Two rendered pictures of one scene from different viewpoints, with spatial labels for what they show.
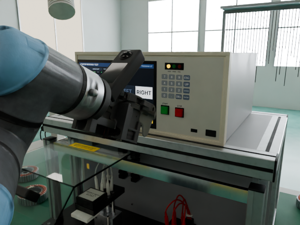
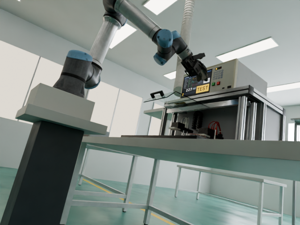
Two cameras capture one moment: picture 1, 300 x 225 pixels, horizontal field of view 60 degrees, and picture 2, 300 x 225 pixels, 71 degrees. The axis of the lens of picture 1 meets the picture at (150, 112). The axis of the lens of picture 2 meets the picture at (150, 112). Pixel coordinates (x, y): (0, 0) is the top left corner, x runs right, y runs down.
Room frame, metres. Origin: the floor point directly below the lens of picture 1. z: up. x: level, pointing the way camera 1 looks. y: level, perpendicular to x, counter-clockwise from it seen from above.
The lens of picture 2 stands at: (-0.65, -0.25, 0.62)
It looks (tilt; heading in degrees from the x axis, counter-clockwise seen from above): 14 degrees up; 26
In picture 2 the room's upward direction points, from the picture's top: 11 degrees clockwise
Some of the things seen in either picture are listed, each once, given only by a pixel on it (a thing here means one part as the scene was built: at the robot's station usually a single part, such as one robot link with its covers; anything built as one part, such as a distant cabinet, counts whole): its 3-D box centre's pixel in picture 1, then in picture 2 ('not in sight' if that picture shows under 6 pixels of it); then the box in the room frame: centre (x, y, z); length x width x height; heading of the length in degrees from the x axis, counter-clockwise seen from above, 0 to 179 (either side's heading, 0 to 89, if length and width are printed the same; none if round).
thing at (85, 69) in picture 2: not in sight; (78, 65); (0.04, 0.52, 1.02); 0.13 x 0.12 x 0.14; 20
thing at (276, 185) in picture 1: (272, 187); (271, 136); (0.73, -0.38, 0.91); 0.28 x 0.03 x 0.32; 150
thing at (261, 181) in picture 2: not in sight; (222, 191); (4.42, 0.12, 0.38); 2.10 x 0.90 x 0.75; 60
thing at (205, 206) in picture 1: (158, 179); (210, 129); (0.77, -0.03, 0.92); 0.66 x 0.01 x 0.30; 60
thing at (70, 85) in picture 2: not in sight; (70, 87); (0.04, 0.52, 0.90); 0.15 x 0.15 x 0.10
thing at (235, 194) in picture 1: (130, 165); (197, 107); (0.63, 0.05, 1.03); 0.62 x 0.01 x 0.03; 60
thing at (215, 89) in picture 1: (172, 85); (222, 91); (0.82, -0.07, 1.22); 0.44 x 0.39 x 0.20; 60
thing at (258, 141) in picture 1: (168, 122); (218, 108); (0.82, -0.06, 1.09); 0.68 x 0.44 x 0.05; 60
